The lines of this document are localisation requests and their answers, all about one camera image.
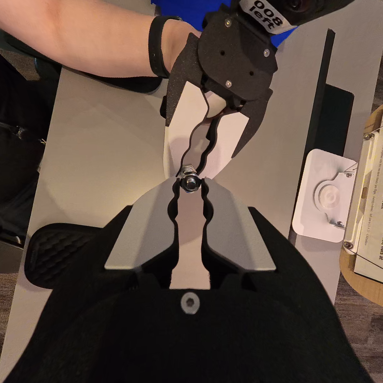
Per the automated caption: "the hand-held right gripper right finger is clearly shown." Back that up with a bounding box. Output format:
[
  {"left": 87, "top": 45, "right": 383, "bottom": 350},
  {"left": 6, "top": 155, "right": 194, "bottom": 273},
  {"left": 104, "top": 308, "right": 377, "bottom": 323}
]
[{"left": 201, "top": 177, "right": 276, "bottom": 289}]

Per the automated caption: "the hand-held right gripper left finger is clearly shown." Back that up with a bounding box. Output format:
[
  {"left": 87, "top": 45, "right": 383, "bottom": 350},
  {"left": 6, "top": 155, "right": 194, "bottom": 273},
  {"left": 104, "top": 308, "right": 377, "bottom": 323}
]
[{"left": 104, "top": 177, "right": 181, "bottom": 289}]

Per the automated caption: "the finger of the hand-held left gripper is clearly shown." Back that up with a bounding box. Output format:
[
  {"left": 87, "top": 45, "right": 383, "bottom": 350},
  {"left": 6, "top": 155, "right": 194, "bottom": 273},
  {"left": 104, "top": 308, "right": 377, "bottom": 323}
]
[
  {"left": 162, "top": 81, "right": 210, "bottom": 179},
  {"left": 193, "top": 111, "right": 249, "bottom": 180}
]

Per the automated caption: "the silver hex nut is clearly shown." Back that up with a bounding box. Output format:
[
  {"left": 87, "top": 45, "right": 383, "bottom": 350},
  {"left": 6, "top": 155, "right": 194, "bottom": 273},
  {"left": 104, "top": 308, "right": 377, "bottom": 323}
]
[{"left": 180, "top": 177, "right": 200, "bottom": 192}]

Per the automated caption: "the blue plastic bin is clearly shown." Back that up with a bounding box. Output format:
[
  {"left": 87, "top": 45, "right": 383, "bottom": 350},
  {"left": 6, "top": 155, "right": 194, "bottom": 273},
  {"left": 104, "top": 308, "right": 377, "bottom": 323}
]
[{"left": 151, "top": 0, "right": 300, "bottom": 48}]

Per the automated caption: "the person's left forearm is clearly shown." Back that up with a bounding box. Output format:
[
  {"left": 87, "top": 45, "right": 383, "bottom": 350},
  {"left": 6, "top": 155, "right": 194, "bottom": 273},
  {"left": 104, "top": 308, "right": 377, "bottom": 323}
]
[{"left": 0, "top": 0, "right": 156, "bottom": 78}]

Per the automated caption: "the person's left hand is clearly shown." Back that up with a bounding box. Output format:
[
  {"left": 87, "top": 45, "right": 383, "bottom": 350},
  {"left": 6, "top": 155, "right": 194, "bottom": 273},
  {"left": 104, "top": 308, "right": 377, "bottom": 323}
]
[{"left": 162, "top": 20, "right": 201, "bottom": 73}]

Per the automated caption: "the black wristband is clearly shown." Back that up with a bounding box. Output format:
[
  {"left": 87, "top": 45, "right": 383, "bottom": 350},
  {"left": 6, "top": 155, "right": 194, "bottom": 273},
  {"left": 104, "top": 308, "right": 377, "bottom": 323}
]
[{"left": 149, "top": 15, "right": 183, "bottom": 79}]

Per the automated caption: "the black foam pad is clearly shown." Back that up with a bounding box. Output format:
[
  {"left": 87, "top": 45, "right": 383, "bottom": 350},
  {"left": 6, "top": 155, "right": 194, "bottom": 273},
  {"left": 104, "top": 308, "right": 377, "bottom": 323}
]
[{"left": 24, "top": 223, "right": 104, "bottom": 290}]

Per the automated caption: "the white page holder bar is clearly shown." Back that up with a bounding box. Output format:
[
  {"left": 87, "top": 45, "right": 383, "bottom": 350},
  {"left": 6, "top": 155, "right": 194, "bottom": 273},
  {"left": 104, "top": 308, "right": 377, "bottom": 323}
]
[{"left": 344, "top": 132, "right": 376, "bottom": 255}]

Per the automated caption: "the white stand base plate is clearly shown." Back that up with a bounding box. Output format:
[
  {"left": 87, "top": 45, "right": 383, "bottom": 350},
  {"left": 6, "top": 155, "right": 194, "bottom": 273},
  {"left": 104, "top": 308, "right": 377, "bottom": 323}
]
[{"left": 292, "top": 149, "right": 358, "bottom": 243}]

